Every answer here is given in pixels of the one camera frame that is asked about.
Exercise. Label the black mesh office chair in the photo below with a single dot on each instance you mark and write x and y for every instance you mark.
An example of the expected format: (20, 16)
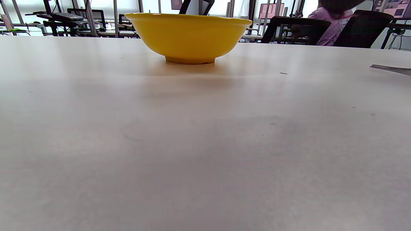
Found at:
(298, 21)

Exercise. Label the black keyboard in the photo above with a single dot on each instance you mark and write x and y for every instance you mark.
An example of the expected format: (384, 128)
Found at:
(65, 16)

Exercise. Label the metal tweezers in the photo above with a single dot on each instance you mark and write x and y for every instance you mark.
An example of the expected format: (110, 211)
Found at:
(395, 69)

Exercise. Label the yellow plastic bowl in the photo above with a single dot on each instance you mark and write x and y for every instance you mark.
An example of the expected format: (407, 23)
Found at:
(188, 38)

